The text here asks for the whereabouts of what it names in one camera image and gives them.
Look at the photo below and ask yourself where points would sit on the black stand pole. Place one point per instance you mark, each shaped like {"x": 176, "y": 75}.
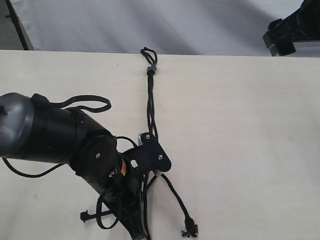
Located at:
{"x": 16, "y": 23}

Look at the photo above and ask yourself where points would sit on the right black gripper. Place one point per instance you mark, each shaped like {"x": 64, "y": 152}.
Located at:
{"x": 301, "y": 26}

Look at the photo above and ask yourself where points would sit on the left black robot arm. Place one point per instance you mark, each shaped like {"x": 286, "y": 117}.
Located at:
{"x": 35, "y": 129}

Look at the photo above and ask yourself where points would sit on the grey backdrop cloth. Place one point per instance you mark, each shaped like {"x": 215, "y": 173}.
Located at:
{"x": 179, "y": 27}

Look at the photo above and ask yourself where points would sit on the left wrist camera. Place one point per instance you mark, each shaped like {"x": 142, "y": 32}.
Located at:
{"x": 149, "y": 156}

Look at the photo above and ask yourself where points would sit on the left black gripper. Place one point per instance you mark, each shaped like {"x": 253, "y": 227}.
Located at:
{"x": 122, "y": 197}

